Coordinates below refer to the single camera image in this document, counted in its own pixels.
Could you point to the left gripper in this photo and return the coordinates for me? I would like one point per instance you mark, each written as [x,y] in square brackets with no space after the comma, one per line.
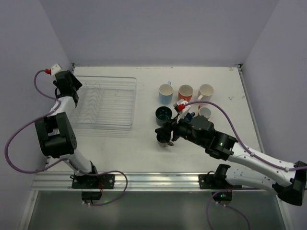
[72,89]

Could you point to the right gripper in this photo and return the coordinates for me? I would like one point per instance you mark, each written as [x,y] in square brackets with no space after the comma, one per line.
[166,130]

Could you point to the brown mug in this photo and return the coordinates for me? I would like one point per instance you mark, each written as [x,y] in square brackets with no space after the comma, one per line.
[162,142]

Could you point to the dark green mug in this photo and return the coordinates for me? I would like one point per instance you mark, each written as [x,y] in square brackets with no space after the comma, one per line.
[162,114]

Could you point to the light blue mug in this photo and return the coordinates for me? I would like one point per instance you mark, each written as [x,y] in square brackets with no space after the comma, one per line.
[165,93]

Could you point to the pink mug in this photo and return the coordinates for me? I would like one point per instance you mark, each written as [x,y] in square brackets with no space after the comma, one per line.
[205,112]

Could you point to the orange mug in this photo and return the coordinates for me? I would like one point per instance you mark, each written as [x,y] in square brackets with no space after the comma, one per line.
[185,92]

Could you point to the white mug gold rim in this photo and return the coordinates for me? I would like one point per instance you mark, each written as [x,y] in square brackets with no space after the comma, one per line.
[206,91]

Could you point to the blue striped mug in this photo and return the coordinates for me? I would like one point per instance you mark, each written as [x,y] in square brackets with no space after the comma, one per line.
[189,116]

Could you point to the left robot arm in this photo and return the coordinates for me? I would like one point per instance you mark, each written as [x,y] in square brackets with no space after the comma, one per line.
[54,131]

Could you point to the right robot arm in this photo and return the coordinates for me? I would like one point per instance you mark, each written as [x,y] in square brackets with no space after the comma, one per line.
[287,180]

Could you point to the clear dish rack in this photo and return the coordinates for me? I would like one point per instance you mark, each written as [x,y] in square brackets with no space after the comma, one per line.
[105,103]

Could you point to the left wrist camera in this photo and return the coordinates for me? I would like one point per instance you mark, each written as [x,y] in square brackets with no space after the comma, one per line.
[55,69]

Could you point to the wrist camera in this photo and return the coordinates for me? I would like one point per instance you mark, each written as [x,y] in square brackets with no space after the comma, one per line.
[55,69]
[182,108]

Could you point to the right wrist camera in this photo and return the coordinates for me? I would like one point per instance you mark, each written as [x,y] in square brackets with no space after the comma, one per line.
[182,108]

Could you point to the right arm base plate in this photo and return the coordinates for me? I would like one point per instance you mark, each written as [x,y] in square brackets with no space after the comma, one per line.
[216,181]

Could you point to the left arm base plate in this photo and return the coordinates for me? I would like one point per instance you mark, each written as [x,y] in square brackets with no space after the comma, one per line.
[92,186]

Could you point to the aluminium rail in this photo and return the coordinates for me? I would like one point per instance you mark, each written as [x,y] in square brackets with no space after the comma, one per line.
[137,182]

